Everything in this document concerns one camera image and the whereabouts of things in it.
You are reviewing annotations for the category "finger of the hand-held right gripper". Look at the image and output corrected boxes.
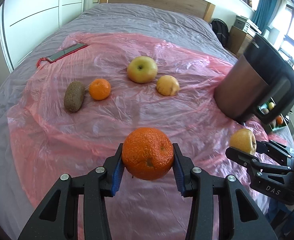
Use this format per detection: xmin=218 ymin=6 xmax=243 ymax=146
xmin=225 ymin=147 xmax=261 ymax=174
xmin=255 ymin=140 xmax=294 ymax=158

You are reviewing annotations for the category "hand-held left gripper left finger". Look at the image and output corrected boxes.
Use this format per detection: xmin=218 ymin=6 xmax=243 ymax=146
xmin=18 ymin=144 xmax=124 ymax=240

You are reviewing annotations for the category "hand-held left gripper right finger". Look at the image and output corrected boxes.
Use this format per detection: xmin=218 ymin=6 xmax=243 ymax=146
xmin=172 ymin=143 xmax=273 ymax=240

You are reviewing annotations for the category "small yellow apple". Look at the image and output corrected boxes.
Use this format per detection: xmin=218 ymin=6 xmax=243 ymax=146
xmin=229 ymin=128 xmax=257 ymax=155

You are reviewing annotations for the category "green tray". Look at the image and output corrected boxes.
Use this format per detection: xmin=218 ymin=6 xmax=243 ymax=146
xmin=259 ymin=100 xmax=291 ymax=133

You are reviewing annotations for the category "brown kiwi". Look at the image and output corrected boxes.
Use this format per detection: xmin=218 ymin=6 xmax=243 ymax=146
xmin=64 ymin=81 xmax=86 ymax=113

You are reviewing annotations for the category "yellow pear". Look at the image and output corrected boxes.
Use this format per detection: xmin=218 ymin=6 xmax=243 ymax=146
xmin=156 ymin=75 xmax=180 ymax=96

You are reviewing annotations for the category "yellow-green apple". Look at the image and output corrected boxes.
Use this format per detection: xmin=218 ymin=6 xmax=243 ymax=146
xmin=127 ymin=56 xmax=158 ymax=84

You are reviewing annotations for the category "copper and black kettle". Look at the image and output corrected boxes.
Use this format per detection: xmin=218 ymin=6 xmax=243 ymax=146
xmin=214 ymin=32 xmax=294 ymax=125

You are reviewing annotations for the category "pink plastic sheet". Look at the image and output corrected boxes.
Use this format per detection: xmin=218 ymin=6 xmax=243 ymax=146
xmin=8 ymin=32 xmax=291 ymax=220

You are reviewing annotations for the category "window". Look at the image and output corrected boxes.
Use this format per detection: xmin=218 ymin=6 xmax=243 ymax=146
xmin=264 ymin=2 xmax=294 ymax=75

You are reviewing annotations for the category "wooden cabinet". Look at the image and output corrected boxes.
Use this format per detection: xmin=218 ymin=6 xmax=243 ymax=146
xmin=228 ymin=26 xmax=254 ymax=57

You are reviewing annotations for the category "white printer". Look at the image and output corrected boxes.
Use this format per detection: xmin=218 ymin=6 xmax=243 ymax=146
xmin=235 ymin=15 xmax=262 ymax=34

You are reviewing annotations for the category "black backpack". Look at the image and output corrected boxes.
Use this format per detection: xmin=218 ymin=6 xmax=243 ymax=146
xmin=210 ymin=18 xmax=230 ymax=47

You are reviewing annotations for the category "smartphone with red case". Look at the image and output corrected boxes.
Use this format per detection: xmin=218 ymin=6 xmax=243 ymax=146
xmin=48 ymin=43 xmax=87 ymax=63

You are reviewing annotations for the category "teal curtain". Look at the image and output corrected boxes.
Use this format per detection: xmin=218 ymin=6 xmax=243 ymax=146
xmin=251 ymin=0 xmax=282 ymax=33

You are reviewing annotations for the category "white wardrobe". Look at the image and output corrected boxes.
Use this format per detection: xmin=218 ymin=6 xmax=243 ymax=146
xmin=0 ymin=0 xmax=87 ymax=73

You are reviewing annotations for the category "red phone strap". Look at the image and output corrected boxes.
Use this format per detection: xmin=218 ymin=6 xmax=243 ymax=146
xmin=36 ymin=57 xmax=51 ymax=68

